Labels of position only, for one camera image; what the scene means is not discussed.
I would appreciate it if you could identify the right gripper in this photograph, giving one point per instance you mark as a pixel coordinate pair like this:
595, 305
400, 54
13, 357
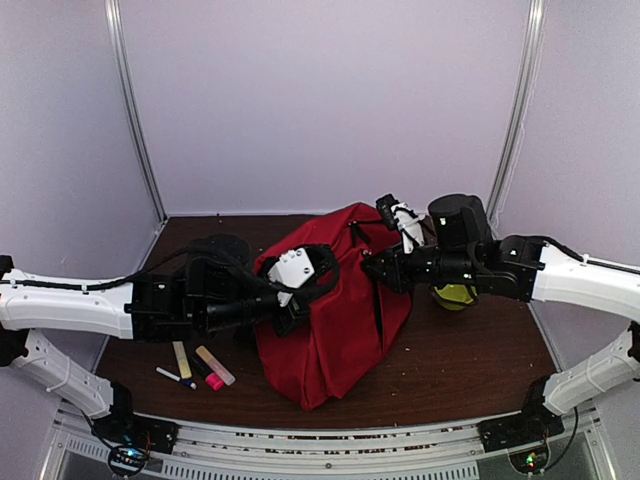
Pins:
395, 279

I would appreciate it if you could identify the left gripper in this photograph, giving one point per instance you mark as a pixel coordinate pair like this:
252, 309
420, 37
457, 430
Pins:
299, 312

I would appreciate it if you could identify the red backpack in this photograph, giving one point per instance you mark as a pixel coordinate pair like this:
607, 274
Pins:
350, 329

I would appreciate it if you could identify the peach highlighter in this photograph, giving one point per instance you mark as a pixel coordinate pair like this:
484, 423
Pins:
218, 368

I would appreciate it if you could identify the pink highlighter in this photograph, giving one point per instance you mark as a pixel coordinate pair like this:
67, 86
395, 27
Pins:
206, 373

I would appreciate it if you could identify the yellow highlighter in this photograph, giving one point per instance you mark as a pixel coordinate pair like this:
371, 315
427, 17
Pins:
182, 360

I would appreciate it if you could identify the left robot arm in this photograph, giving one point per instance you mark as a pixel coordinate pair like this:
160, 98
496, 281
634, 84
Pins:
213, 289

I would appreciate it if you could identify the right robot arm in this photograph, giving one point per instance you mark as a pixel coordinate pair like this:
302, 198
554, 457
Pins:
520, 267

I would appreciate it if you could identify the lime green bowl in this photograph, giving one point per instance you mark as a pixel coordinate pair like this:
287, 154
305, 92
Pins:
455, 297

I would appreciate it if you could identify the white blue pen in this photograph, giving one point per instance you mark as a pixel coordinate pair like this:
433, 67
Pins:
173, 377

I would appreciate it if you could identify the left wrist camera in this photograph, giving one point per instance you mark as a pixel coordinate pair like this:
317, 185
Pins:
308, 271

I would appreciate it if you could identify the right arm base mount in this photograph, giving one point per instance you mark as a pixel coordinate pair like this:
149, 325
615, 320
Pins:
516, 430

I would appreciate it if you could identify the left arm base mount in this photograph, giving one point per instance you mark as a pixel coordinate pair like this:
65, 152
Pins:
138, 431

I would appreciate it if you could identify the front aluminium rail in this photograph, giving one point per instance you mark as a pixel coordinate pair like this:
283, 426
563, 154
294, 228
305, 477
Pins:
451, 450

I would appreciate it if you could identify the right aluminium frame post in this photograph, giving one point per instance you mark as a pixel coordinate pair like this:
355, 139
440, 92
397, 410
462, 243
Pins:
530, 57

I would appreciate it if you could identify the aluminium frame post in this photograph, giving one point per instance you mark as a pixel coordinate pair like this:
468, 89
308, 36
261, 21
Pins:
530, 57
118, 42

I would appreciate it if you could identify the left aluminium frame post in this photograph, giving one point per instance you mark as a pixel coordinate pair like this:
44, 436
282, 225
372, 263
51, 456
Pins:
118, 42

